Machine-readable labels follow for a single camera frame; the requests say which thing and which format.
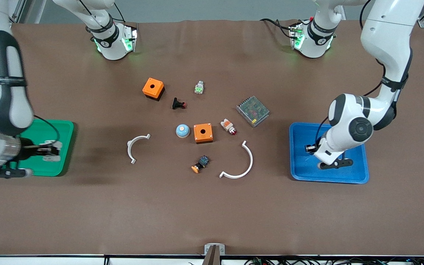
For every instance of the small white pipe clamp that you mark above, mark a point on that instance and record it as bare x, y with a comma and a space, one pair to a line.
129, 148

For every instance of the black red switch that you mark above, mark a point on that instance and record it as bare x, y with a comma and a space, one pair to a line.
176, 103

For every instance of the orange box upper left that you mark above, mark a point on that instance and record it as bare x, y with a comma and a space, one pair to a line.
149, 91

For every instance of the blue plastic tray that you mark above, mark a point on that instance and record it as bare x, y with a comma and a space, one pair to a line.
300, 169

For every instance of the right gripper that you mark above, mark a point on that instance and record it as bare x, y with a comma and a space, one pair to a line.
28, 152

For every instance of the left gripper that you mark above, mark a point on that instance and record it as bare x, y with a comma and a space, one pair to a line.
310, 148

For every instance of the metal mesh power supply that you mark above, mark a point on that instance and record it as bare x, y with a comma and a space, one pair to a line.
252, 110

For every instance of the white green switch module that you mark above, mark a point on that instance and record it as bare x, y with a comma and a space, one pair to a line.
199, 88

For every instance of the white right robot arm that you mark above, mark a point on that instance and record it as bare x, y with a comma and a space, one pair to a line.
2, 106

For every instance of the red indicator lamp orange body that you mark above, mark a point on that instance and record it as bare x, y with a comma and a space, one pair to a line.
227, 126

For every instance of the large white pipe clamp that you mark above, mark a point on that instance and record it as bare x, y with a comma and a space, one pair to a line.
251, 159

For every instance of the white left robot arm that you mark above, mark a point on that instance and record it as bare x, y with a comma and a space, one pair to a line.
385, 36

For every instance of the brown table mat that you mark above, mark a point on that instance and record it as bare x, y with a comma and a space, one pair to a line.
212, 206

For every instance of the blue dome buzzer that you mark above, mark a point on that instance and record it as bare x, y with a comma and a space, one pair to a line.
182, 131

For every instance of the green plastic tray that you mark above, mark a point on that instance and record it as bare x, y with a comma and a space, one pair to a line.
64, 129

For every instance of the orange button box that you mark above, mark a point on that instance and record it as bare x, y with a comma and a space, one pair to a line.
199, 137

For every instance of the orange black push button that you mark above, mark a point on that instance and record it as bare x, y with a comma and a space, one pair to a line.
196, 169

